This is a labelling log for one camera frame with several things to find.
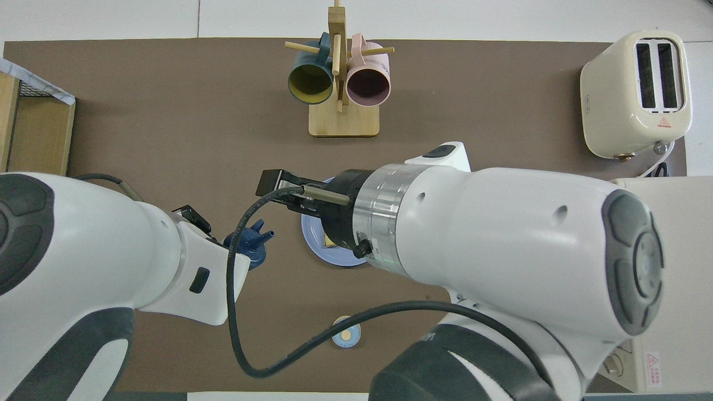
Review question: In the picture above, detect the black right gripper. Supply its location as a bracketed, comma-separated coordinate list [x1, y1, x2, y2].
[256, 169, 375, 258]

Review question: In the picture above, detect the blue-capped translucent squeeze bottle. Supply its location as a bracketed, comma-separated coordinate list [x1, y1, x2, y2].
[223, 219, 275, 271]

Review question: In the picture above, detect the periwinkle blue plate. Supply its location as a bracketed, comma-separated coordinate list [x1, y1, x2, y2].
[301, 177, 368, 267]

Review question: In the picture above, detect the brown table mat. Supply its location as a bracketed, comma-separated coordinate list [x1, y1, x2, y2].
[0, 38, 687, 393]

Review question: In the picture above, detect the wooden mug tree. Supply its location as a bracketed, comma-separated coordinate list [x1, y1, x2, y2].
[285, 0, 395, 138]

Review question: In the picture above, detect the dark teal mug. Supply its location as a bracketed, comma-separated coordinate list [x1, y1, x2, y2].
[287, 32, 335, 105]

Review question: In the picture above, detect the pink mug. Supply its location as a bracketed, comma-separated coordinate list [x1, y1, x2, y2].
[346, 33, 392, 108]

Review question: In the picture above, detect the small blue jar wooden knob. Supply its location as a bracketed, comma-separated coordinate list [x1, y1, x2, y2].
[332, 315, 362, 349]

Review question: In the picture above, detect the cream two-slot toaster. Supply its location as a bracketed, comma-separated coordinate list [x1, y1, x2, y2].
[580, 30, 693, 160]

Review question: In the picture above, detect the white toaster oven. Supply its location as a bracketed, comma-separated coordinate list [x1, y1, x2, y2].
[599, 177, 713, 394]

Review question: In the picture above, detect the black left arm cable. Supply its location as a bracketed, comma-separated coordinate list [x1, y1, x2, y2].
[72, 174, 143, 202]

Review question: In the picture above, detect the wooden shelf with wire basket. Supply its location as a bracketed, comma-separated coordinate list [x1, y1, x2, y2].
[0, 72, 76, 174]

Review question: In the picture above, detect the white toaster power cord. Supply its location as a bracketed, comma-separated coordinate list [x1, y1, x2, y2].
[639, 140, 677, 178]

